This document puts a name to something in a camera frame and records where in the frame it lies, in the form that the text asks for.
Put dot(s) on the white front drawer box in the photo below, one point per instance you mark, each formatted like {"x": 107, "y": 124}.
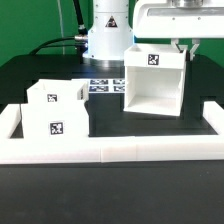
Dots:
{"x": 55, "y": 120}

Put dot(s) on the white drawer box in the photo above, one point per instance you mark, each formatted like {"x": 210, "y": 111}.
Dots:
{"x": 55, "y": 120}
{"x": 58, "y": 91}

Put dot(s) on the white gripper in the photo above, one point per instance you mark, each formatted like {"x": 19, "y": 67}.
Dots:
{"x": 177, "y": 19}

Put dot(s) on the white drawer cabinet housing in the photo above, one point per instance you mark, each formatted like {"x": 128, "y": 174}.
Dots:
{"x": 154, "y": 78}

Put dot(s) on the white U-shaped fence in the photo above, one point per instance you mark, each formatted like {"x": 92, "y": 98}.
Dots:
{"x": 112, "y": 149}

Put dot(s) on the black raised platform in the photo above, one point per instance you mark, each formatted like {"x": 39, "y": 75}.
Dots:
{"x": 204, "y": 82}

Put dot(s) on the white fiducial marker sheet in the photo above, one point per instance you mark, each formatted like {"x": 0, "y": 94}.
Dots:
{"x": 105, "y": 85}

